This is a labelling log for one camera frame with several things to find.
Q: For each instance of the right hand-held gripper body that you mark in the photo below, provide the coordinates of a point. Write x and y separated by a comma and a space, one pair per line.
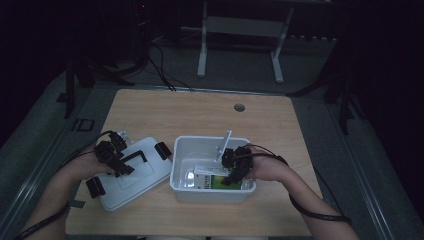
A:
243, 161

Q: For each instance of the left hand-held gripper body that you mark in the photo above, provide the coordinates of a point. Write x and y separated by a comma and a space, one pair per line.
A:
111, 155

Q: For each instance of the white and green carton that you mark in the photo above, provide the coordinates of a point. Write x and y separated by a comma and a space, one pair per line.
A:
218, 182

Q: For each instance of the white plastic storage box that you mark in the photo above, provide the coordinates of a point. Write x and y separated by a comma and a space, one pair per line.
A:
213, 196

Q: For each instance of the white plastic box lid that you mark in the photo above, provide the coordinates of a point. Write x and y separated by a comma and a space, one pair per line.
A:
143, 180

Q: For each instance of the person's left hand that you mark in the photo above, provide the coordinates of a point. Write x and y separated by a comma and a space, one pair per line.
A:
86, 165

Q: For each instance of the person's right hand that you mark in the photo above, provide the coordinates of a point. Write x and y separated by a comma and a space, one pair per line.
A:
270, 168

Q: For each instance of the grey tape piece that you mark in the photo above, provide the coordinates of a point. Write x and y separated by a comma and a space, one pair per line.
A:
77, 204

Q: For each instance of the black tripod stand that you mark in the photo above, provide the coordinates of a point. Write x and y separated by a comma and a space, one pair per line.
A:
86, 71
343, 100

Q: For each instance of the dark equipment with red light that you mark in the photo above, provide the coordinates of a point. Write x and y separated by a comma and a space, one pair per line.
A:
141, 30

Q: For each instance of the white metal stand frame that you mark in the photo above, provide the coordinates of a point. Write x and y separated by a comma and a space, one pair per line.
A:
243, 26

